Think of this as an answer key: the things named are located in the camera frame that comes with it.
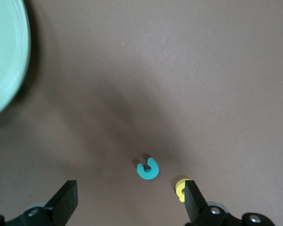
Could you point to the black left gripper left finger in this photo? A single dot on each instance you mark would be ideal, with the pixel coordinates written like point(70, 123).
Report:
point(68, 200)

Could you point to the teal foam letter c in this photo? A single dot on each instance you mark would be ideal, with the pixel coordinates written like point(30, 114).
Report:
point(143, 174)

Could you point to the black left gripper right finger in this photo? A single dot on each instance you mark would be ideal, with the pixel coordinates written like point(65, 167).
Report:
point(192, 200)

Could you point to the brown table cover sheet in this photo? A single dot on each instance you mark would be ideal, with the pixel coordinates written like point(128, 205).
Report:
point(202, 70)

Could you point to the pale green round plate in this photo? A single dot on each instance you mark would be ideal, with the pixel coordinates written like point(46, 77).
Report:
point(7, 58)

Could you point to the yellow foam letter a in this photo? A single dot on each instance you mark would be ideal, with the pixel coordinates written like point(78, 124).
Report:
point(178, 188)

